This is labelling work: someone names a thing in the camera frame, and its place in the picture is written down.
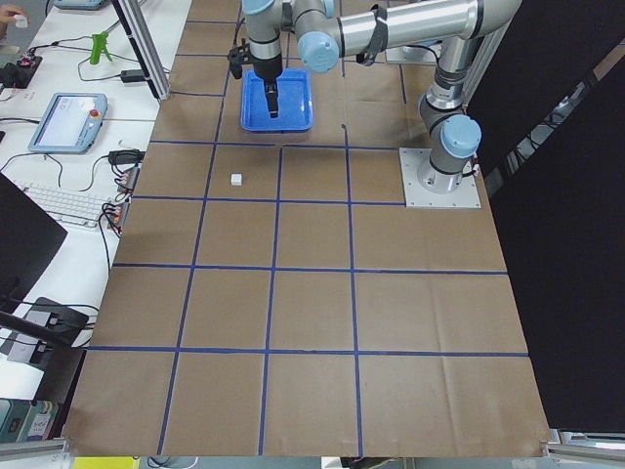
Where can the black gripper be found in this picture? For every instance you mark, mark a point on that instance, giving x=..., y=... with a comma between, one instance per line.
x=268, y=67

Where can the white block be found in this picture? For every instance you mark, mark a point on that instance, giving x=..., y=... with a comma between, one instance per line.
x=236, y=179

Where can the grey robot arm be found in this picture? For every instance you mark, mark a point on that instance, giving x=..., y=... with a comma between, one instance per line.
x=324, y=38

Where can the blue plastic tray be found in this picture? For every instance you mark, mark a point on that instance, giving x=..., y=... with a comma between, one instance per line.
x=290, y=110

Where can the black power adapter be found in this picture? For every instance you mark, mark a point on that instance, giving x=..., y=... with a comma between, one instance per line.
x=132, y=76

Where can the green grabber tool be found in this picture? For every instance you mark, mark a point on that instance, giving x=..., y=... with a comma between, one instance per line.
x=99, y=48

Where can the teach pendant tablet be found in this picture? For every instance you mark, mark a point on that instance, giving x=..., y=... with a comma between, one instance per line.
x=70, y=124

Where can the white keyboard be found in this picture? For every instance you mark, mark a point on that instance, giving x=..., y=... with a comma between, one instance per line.
x=76, y=209

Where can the black monitor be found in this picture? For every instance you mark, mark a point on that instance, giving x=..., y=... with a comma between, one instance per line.
x=30, y=239

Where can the aluminium frame post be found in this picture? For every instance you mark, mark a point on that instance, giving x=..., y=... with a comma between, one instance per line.
x=134, y=24

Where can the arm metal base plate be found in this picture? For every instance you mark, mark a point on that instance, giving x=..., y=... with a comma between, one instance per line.
x=424, y=187

